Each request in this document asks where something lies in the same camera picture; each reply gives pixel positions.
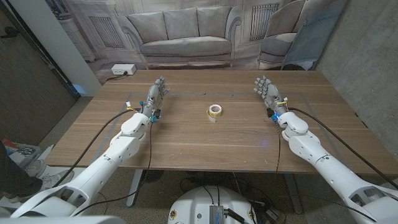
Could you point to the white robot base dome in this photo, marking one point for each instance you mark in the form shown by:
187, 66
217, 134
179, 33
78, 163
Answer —
192, 202

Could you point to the clear box of clutter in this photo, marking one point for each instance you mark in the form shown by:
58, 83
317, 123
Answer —
25, 152

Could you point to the white robot torso rim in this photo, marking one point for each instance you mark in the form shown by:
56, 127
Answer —
62, 220

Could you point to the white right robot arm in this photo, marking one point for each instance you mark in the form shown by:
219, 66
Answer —
329, 168

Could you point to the yellow sticker roll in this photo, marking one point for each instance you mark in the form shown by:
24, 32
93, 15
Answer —
215, 110

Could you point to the white power outlet box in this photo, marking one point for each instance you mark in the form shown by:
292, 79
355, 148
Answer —
123, 69

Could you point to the white sneaker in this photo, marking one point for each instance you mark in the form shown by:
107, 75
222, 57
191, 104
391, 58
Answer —
57, 179
35, 168

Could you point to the white table leg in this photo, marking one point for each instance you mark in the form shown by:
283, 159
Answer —
134, 189

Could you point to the printed sofa backdrop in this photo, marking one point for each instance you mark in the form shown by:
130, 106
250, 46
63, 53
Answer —
186, 31

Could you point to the person's dark trouser leg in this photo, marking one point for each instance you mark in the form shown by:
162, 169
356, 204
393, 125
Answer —
12, 177

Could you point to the black round floor foot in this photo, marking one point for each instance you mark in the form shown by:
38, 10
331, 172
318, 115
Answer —
153, 175

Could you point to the blue grey leaning panel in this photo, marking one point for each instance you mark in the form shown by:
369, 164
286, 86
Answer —
314, 37

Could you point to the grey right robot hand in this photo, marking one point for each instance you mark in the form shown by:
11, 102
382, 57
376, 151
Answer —
272, 96

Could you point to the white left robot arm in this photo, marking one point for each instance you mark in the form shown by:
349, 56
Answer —
102, 165

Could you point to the grey finned metal box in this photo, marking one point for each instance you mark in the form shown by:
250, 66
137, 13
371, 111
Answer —
216, 214

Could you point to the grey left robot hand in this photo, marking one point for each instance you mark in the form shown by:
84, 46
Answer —
153, 99

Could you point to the grey table leg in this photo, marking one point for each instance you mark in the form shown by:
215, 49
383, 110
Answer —
293, 193

